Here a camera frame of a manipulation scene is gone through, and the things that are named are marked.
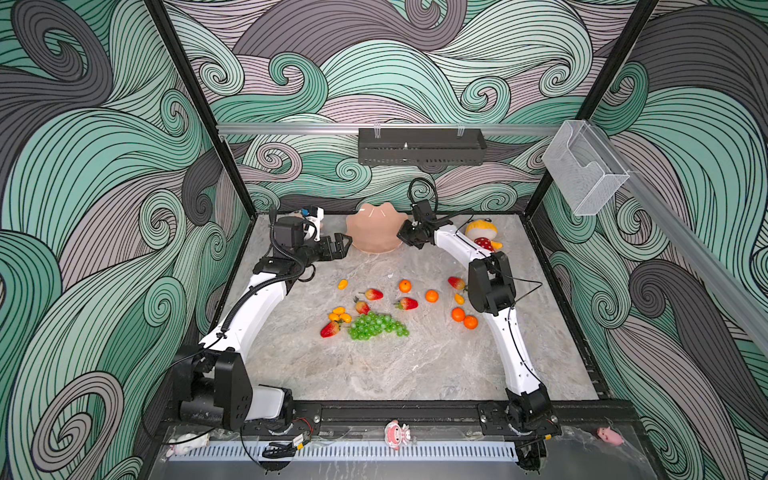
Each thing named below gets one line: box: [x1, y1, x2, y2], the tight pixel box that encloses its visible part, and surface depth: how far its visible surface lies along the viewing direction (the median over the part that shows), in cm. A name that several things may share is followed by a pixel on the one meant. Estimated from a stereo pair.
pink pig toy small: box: [597, 426, 625, 446], surface depth 71 cm
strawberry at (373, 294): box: [365, 288, 384, 301], surface depth 97 cm
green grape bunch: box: [348, 311, 410, 341], surface depth 87 cm
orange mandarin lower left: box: [451, 307, 465, 323], surface depth 92 cm
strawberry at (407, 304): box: [394, 297, 419, 311], surface depth 94 cm
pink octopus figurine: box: [384, 420, 411, 450], surface depth 70 cm
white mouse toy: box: [166, 432, 210, 457], surface depth 69 cm
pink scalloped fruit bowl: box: [346, 202, 408, 254], surface depth 116 cm
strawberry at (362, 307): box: [355, 301, 370, 315], surface depth 94 cm
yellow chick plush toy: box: [465, 218, 503, 252], surface depth 109 cm
